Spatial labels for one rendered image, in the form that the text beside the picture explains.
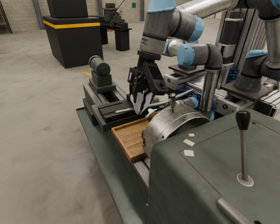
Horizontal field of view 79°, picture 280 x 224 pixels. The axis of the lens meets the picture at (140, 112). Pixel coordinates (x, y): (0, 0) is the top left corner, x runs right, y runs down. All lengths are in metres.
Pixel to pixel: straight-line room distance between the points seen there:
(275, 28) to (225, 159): 0.60
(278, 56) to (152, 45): 0.68
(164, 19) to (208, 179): 0.43
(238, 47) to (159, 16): 0.96
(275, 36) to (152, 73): 0.60
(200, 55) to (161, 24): 0.50
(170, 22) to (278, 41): 0.57
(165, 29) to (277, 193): 0.49
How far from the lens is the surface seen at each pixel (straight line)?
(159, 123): 0.70
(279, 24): 0.93
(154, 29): 0.53
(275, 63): 1.08
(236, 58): 1.43
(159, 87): 0.49
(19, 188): 2.30
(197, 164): 0.50
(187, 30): 0.59
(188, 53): 0.97
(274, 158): 0.62
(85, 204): 1.91
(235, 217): 0.42
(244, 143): 0.48
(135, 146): 1.05
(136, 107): 0.58
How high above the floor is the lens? 1.62
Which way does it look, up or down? 33 degrees down
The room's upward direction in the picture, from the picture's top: straight up
